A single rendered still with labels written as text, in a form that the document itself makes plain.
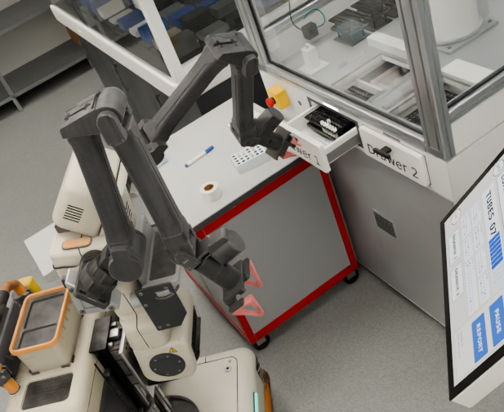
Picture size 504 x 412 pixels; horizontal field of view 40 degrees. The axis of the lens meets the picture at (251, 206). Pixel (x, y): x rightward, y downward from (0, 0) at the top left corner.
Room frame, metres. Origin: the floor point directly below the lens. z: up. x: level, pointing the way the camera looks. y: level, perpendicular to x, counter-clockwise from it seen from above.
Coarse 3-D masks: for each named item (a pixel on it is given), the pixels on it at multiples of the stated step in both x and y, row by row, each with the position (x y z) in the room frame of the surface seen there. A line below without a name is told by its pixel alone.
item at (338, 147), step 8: (304, 112) 2.13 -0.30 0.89; (296, 120) 2.11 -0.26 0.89; (304, 120) 2.12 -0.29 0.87; (296, 128) 2.11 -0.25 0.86; (304, 128) 2.12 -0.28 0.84; (352, 128) 1.92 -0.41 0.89; (312, 136) 2.06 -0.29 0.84; (320, 136) 2.04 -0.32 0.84; (344, 136) 1.90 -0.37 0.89; (352, 136) 1.90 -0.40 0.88; (336, 144) 1.88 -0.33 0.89; (344, 144) 1.89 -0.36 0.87; (352, 144) 1.90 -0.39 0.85; (328, 152) 1.87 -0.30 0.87; (336, 152) 1.88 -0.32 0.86; (344, 152) 1.89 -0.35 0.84; (328, 160) 1.87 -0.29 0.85
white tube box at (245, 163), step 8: (240, 152) 2.21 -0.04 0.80; (248, 152) 2.19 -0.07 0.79; (256, 152) 2.16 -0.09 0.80; (264, 152) 2.14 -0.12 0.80; (232, 160) 2.17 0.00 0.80; (240, 160) 2.15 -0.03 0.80; (248, 160) 2.13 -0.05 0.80; (256, 160) 2.14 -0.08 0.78; (264, 160) 2.14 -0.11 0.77; (240, 168) 2.13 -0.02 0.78; (248, 168) 2.13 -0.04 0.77
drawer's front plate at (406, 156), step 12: (360, 132) 1.86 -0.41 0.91; (372, 132) 1.80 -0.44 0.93; (372, 144) 1.81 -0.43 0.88; (384, 144) 1.74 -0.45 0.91; (396, 144) 1.70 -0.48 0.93; (372, 156) 1.82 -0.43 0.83; (396, 156) 1.70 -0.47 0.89; (408, 156) 1.64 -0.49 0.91; (420, 156) 1.60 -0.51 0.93; (396, 168) 1.71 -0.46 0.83; (408, 168) 1.65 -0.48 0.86; (420, 168) 1.60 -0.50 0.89; (420, 180) 1.61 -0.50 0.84
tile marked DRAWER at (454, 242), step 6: (456, 234) 1.17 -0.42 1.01; (450, 240) 1.18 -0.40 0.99; (456, 240) 1.15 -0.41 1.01; (450, 246) 1.16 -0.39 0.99; (456, 246) 1.14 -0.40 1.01; (450, 252) 1.14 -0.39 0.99; (456, 252) 1.12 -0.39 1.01; (450, 258) 1.13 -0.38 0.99; (456, 258) 1.10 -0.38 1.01; (450, 264) 1.11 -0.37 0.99
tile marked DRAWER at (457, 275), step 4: (460, 264) 1.07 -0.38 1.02; (456, 268) 1.08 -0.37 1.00; (460, 268) 1.06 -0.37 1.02; (452, 272) 1.08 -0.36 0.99; (456, 272) 1.07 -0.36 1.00; (460, 272) 1.05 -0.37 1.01; (452, 276) 1.07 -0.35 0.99; (456, 276) 1.06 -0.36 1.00; (460, 276) 1.04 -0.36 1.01; (452, 280) 1.06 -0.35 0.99; (456, 280) 1.05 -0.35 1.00; (460, 280) 1.03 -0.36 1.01; (452, 284) 1.05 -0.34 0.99; (456, 284) 1.04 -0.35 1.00; (460, 284) 1.02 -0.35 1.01; (452, 288) 1.04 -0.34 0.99; (456, 288) 1.03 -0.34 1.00; (460, 288) 1.01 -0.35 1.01; (452, 292) 1.03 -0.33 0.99; (456, 292) 1.02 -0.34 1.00; (460, 292) 1.01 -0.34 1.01; (452, 296) 1.02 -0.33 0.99; (456, 296) 1.01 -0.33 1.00; (452, 300) 1.01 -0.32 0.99
